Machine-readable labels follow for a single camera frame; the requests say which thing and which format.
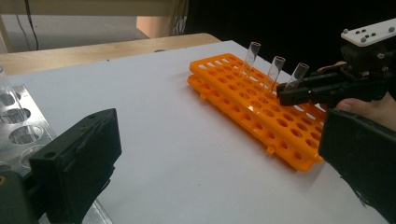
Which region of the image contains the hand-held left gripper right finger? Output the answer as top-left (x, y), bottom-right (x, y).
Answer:
top-left (318, 108), bottom-right (396, 224)

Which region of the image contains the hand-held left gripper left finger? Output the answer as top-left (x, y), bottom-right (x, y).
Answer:
top-left (28, 107), bottom-right (123, 224)

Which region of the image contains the metal test tube rack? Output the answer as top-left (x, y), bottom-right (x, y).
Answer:
top-left (0, 83), bottom-right (115, 224)

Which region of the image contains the orange plastic test tube rack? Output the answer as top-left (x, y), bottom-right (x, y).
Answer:
top-left (186, 52), bottom-right (328, 173)

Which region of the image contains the black power cable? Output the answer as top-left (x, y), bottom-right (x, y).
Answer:
top-left (23, 0), bottom-right (40, 51)

